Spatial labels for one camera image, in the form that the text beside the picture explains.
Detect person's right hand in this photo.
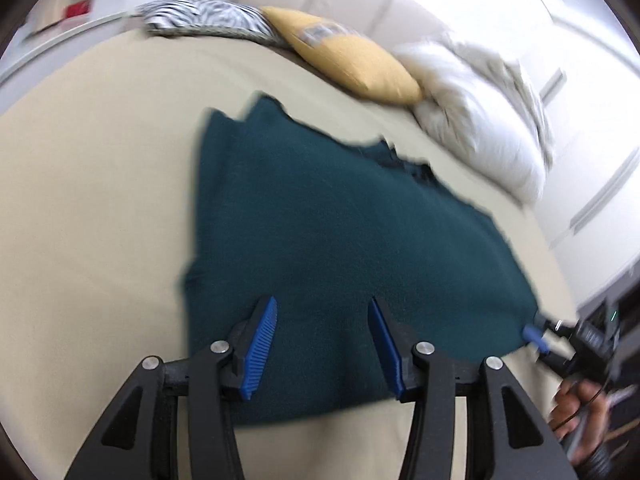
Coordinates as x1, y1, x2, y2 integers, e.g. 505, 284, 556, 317
549, 379, 610, 465

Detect dark green sweater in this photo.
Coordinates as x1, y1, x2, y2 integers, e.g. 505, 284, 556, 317
177, 92, 543, 428

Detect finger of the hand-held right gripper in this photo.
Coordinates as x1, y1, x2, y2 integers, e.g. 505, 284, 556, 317
539, 349, 576, 377
521, 312, 576, 352

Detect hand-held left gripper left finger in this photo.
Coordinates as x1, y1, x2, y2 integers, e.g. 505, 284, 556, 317
65, 296, 278, 480

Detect white window ledge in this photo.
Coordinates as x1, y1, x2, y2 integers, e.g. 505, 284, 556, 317
0, 7, 146, 91

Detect yellow pillow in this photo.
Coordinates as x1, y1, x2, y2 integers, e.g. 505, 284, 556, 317
260, 6, 423, 106

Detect zebra striped pillow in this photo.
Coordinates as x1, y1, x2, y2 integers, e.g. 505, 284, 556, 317
135, 0, 281, 48

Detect white wardrobe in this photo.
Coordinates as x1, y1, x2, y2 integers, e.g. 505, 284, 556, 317
510, 0, 640, 311

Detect white pillow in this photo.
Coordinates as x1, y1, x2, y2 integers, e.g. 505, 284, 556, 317
392, 40, 548, 203

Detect bed with beige sheet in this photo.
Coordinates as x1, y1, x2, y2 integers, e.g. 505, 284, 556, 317
0, 25, 581, 480

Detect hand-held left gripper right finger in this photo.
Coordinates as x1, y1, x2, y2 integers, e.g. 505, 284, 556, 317
367, 297, 576, 480

